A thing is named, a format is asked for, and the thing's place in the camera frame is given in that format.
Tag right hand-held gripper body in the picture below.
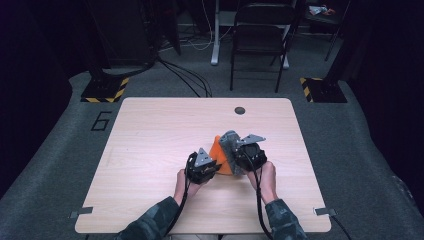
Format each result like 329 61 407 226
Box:
233 133 268 173

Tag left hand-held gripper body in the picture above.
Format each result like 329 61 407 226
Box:
184 147 218 186

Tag orange plush toy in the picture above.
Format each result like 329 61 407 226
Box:
208 134 235 176

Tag grey cloth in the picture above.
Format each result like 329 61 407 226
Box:
218 130 246 177

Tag person's left hand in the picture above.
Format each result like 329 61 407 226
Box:
173 168 203 206

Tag person's right hand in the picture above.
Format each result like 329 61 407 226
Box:
246 161 278 205

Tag black stand base striped edge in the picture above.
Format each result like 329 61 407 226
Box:
299 77 348 104
80 77 130 104

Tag black folding chair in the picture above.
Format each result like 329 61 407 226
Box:
229 2 298 94

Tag white desk leg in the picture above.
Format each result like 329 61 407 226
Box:
210 0 222 66

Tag black cabinet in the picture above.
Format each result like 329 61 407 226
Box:
88 0 158 68

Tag orange and white items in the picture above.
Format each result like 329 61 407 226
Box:
308 4 337 17

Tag left hand-held gripper cable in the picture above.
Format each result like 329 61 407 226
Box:
164 152 198 236

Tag hand-held gripper cable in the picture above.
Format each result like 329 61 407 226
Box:
241 151 273 240
164 152 198 236

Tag right hand-held gripper cable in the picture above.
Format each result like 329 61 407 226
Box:
241 151 273 240

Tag grey metal table bracket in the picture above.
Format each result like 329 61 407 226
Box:
314 207 337 217
68 206 94 220

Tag black floor cables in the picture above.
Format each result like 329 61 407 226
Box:
156 56 213 98

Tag thin black cable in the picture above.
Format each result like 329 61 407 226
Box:
329 214 353 240

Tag white floor cable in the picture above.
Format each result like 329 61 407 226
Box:
159 0 234 53

